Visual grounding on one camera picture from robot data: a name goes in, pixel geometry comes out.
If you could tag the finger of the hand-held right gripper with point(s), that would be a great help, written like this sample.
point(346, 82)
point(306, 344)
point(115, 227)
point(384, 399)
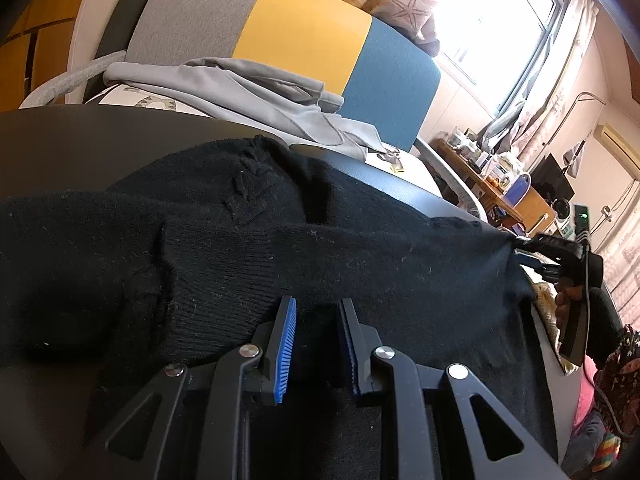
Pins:
point(531, 245)
point(537, 266)

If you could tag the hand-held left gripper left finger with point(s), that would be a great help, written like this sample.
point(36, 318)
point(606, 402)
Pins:
point(285, 355)

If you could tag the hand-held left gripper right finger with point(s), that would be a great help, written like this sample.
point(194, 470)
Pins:
point(348, 355)

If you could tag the black knit sweater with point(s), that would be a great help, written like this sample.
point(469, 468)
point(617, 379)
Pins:
point(350, 260)

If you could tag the person's right hand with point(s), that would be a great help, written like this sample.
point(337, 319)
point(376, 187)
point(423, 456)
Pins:
point(564, 307)

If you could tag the wooden side table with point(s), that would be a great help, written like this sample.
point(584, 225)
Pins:
point(530, 207)

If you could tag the white round appliance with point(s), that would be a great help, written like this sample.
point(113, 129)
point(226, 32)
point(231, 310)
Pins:
point(562, 209)

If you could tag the black monitor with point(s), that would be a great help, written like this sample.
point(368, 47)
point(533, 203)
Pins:
point(552, 177)

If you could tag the group of small desk items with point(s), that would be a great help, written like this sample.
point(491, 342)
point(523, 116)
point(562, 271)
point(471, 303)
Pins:
point(480, 160)

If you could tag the dark floral clothing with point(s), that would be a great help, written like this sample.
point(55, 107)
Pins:
point(620, 375)

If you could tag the beige air conditioner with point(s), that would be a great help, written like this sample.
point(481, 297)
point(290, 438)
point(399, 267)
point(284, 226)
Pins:
point(617, 147)

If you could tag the pink cloth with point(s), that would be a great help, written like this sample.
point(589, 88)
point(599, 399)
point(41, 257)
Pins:
point(586, 400)

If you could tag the curved metal rod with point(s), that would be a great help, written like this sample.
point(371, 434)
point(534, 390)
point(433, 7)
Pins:
point(575, 102)

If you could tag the pale pink patterned curtain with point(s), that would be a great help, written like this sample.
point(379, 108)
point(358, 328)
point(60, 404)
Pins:
point(560, 75)

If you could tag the colourful striped cloth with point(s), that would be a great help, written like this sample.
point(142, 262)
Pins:
point(607, 452)

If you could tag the window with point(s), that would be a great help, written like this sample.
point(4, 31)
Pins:
point(500, 25)

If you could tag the light grey garment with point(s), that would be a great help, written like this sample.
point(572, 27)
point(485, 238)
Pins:
point(240, 90)

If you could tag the beige starfish print curtain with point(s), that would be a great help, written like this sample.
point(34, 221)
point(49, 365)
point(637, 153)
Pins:
point(390, 0)

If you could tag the grey yellow blue sofa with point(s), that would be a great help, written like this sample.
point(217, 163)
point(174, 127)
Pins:
point(300, 30)

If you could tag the black rolled mat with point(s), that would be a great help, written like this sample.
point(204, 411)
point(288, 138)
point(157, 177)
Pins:
point(125, 10)

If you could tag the wooden wardrobe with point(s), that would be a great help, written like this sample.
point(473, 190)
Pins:
point(40, 35)

